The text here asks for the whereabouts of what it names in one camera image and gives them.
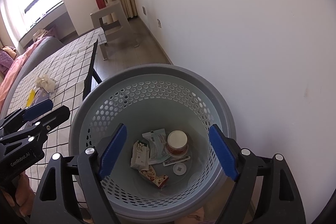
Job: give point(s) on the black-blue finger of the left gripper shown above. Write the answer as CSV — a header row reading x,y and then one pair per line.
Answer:
x,y
14,121
47,123

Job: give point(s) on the pink quilt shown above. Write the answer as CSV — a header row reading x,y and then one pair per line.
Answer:
x,y
15,69

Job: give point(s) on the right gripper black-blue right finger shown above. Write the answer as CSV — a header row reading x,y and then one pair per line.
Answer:
x,y
279,201

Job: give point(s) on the small printed packet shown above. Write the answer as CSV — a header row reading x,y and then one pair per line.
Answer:
x,y
174,161

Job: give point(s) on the grey plastic stool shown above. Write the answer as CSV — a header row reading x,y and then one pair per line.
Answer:
x,y
112,20

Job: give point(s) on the wall socket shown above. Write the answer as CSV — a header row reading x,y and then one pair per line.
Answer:
x,y
159,23
144,10

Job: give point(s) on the crumpled white paper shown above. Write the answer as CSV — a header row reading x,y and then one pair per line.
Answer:
x,y
46,83

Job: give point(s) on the beige bag on sill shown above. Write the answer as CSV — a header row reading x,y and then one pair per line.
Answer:
x,y
42,33

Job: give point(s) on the small white barcode box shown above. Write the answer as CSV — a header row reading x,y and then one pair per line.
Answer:
x,y
140,156

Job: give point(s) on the grey perforated trash basket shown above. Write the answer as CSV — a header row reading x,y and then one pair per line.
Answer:
x,y
144,99

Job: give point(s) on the white plastic lid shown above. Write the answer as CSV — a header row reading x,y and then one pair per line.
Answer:
x,y
179,169

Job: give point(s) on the white teal wet-wipes packet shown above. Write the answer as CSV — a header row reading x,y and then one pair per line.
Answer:
x,y
157,142

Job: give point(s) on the red cream snack wrapper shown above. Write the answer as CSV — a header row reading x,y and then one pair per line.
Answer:
x,y
151,175

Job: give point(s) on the grey bed blanket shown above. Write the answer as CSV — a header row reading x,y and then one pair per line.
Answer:
x,y
49,46

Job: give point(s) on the purple rabbit cartoon box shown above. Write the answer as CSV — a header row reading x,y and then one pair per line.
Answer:
x,y
40,96

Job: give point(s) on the person's left hand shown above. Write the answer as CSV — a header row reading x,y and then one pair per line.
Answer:
x,y
24,196

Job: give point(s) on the wall socket near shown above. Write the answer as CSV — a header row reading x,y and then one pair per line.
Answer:
x,y
159,23

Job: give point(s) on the red white paper cup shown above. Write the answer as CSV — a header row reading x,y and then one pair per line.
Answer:
x,y
177,143

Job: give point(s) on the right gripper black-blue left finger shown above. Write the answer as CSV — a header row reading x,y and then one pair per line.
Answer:
x,y
55,200

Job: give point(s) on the white black grid bedsheet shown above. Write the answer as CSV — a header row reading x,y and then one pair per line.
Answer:
x,y
68,67

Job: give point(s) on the black bed frame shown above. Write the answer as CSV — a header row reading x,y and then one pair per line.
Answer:
x,y
92,74

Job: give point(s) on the wall socket far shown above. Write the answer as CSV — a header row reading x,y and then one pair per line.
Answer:
x,y
144,10

